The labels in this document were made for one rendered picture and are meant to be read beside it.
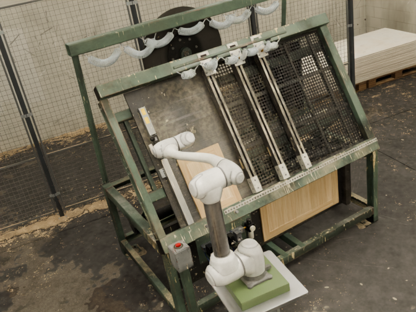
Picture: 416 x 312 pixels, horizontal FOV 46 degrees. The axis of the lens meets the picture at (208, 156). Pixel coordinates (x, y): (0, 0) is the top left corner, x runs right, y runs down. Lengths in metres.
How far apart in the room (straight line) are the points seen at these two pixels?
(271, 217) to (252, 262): 1.34
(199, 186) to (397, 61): 6.26
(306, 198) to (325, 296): 0.89
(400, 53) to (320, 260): 4.74
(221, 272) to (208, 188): 0.56
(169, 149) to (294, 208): 1.75
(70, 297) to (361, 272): 2.62
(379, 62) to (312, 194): 4.09
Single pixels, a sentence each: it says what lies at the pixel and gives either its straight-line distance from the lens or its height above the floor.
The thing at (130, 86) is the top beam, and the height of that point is 1.89.
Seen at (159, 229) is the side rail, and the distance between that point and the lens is 3.59.
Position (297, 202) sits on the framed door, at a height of 0.48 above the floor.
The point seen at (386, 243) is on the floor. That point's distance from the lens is 4.80.
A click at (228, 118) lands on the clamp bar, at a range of 3.90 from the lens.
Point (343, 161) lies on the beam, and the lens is 4.38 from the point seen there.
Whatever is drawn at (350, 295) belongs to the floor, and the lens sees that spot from 4.28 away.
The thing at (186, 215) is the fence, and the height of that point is 0.97.
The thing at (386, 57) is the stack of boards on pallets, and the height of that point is 0.43.
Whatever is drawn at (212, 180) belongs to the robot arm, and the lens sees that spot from 2.70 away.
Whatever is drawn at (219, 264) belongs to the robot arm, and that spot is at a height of 1.08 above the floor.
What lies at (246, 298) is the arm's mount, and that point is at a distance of 3.12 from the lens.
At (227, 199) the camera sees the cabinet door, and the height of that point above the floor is 0.93.
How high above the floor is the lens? 2.95
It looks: 27 degrees down
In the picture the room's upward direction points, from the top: 10 degrees counter-clockwise
